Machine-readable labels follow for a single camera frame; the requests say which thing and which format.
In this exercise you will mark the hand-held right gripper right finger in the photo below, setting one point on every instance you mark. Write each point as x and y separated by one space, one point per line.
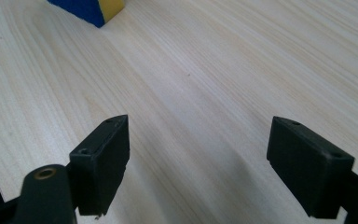
307 168

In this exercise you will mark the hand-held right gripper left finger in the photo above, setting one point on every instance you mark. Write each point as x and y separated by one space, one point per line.
101 169

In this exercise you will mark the blue and yellow sponge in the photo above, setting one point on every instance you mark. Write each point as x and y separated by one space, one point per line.
90 7

